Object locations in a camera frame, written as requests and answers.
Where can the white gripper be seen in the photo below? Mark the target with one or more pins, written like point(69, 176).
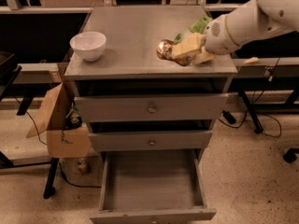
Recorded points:
point(216, 38)

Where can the orange soda can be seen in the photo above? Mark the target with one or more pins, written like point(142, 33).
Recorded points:
point(164, 52)

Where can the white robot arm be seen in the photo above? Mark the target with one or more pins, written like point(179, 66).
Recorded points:
point(254, 20)

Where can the grey top drawer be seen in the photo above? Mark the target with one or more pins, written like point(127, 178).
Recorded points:
point(151, 107)

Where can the grey drawer cabinet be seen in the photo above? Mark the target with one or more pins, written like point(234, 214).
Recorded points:
point(130, 65)

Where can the grey middle drawer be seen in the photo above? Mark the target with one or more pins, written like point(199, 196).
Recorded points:
point(150, 140)

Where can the grey open bottom drawer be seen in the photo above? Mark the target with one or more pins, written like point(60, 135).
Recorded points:
point(152, 187)

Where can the small can on floor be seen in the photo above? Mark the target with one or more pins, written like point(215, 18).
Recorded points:
point(83, 166)

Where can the green snack bag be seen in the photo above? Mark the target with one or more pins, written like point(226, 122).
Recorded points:
point(197, 27)

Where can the yellow foam piece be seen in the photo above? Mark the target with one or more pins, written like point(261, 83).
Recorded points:
point(251, 60)

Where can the black power adapter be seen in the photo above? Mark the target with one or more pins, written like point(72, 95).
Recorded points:
point(229, 117)

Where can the black stand leg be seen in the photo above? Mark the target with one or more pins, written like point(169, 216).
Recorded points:
point(254, 118)

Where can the white ceramic bowl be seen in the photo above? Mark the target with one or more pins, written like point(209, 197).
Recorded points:
point(89, 45)

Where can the black chair caster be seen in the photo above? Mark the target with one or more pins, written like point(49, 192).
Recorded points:
point(291, 155)

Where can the brown cardboard box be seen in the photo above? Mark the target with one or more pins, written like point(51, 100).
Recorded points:
point(51, 120)

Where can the black table leg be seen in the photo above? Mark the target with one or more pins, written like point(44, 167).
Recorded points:
point(49, 188)

